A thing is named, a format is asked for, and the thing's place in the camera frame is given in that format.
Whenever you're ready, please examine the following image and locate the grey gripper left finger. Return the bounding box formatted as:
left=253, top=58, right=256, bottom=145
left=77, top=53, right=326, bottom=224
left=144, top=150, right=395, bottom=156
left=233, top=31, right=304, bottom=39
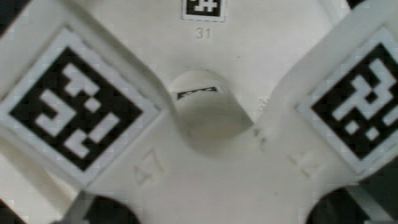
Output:
left=52, top=191, right=141, bottom=224

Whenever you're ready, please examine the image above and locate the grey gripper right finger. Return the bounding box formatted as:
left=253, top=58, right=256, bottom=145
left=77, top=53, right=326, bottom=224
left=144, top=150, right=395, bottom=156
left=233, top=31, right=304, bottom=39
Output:
left=304, top=184, right=398, bottom=224

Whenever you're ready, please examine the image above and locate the white cross-shaped table base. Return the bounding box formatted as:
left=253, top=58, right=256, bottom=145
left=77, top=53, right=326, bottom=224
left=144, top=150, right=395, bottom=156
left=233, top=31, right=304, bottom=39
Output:
left=0, top=0, right=398, bottom=224

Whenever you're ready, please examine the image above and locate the white cylindrical table leg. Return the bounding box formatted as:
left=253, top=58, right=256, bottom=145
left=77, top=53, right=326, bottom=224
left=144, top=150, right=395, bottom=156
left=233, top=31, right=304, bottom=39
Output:
left=169, top=70, right=253, bottom=139

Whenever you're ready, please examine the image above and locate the white round table top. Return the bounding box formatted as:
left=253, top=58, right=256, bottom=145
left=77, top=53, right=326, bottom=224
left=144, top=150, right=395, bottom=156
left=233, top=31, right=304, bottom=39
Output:
left=70, top=0, right=352, bottom=119

